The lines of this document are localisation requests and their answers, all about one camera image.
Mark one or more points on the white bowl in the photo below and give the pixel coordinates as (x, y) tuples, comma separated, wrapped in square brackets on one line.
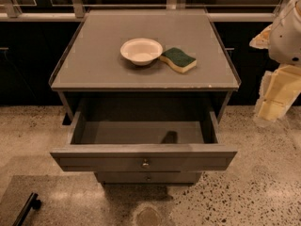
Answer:
[(141, 52)]

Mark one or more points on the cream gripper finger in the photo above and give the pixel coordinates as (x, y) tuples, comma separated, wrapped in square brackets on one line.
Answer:
[(261, 41), (278, 90)]

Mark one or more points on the grey drawer cabinet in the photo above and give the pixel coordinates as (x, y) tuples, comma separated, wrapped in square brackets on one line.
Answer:
[(95, 68)]

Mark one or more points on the black bar handle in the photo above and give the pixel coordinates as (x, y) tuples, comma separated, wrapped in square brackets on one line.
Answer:
[(33, 202)]

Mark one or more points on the grey drawer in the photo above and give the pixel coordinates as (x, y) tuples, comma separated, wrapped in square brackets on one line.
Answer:
[(147, 177), (144, 135)]

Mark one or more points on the grey bottom drawer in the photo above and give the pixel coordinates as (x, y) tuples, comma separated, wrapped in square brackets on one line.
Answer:
[(147, 177)]

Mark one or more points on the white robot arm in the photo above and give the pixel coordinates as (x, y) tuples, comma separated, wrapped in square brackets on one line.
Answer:
[(282, 39)]

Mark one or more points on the round floor drain cover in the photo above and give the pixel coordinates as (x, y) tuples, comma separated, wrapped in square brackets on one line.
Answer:
[(146, 215)]

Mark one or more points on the metal railing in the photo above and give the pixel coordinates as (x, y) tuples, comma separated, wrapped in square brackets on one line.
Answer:
[(76, 9)]

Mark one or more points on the green yellow sponge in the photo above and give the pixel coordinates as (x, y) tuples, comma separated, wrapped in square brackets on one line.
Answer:
[(178, 60)]

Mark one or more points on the grey top drawer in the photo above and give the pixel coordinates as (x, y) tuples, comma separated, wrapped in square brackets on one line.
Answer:
[(144, 135)]

